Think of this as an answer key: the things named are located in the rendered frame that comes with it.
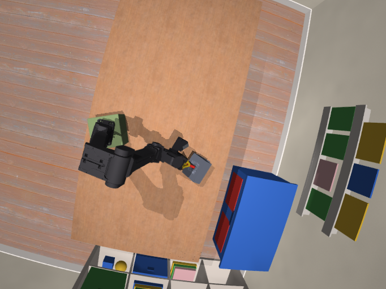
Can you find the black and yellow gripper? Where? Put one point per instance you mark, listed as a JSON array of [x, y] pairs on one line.
[[185, 161]]

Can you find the grey sloped panel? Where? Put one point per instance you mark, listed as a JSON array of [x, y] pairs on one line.
[[201, 164]]

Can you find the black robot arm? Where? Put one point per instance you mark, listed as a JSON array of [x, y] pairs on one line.
[[114, 166]]

